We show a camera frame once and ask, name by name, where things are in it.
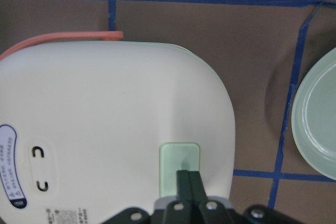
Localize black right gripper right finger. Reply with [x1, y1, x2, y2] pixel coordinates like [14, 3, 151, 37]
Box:
[187, 171, 301, 223]

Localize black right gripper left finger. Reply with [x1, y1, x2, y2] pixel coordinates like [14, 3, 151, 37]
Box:
[107, 170, 193, 223]

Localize cream rice cooker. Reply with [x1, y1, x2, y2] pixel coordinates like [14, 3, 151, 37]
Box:
[1, 31, 235, 223]

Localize near green plate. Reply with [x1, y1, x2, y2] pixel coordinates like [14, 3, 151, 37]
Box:
[291, 49, 335, 180]

